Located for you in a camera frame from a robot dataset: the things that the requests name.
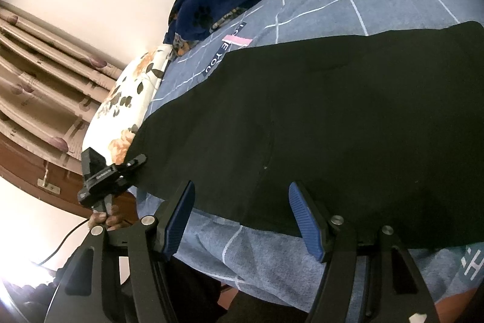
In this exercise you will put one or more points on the black pants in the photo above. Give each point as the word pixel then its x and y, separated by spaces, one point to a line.
pixel 321 118

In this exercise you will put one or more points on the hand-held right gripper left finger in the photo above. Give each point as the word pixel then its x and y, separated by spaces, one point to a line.
pixel 177 221

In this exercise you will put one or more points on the beige pleated curtain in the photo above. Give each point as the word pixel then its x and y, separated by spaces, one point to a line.
pixel 37 99

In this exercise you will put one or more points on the brown wooden bed frame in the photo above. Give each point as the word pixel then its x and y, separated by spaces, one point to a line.
pixel 22 168

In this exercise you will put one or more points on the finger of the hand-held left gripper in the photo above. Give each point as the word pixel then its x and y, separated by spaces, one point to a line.
pixel 136 162

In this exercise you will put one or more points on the person's dark clothing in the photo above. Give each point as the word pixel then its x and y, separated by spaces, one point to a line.
pixel 189 289

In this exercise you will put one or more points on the white floral pillow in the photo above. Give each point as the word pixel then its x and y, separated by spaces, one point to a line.
pixel 124 107

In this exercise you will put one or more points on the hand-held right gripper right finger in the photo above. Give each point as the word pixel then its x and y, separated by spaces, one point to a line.
pixel 306 221

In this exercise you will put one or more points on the person's left hand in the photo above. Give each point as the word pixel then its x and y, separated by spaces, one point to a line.
pixel 109 221

